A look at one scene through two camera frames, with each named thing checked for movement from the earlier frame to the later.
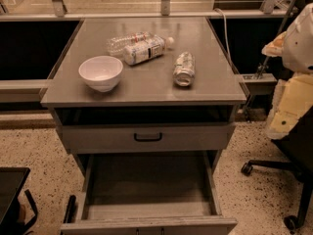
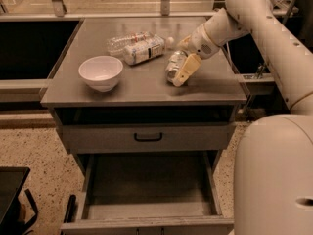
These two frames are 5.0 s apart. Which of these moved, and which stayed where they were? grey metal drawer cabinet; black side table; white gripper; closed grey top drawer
Moved: white gripper
Stayed: grey metal drawer cabinet; black side table; closed grey top drawer
